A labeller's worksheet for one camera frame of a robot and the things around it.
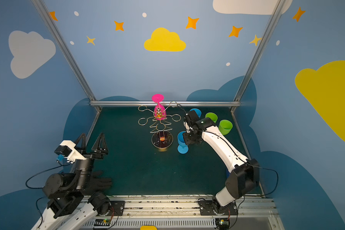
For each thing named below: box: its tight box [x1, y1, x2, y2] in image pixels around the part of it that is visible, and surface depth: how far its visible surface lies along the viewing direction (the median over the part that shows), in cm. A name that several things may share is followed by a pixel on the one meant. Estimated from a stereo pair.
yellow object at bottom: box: [139, 225, 158, 230], surface depth 70 cm
